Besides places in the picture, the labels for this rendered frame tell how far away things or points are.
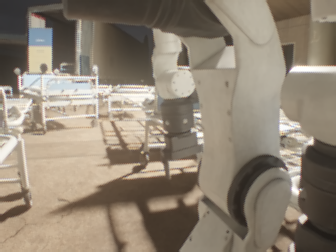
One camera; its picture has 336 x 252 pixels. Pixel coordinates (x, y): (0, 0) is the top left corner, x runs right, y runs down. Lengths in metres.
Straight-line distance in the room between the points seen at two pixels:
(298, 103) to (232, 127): 0.15
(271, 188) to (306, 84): 0.21
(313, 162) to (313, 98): 0.06
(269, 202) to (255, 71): 0.22
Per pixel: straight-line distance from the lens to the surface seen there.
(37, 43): 11.24
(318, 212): 0.27
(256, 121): 0.40
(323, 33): 5.71
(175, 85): 0.54
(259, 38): 0.35
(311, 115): 0.25
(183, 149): 0.62
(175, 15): 0.34
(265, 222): 0.44
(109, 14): 0.33
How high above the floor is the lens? 0.80
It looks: 11 degrees down
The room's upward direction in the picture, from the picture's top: 3 degrees clockwise
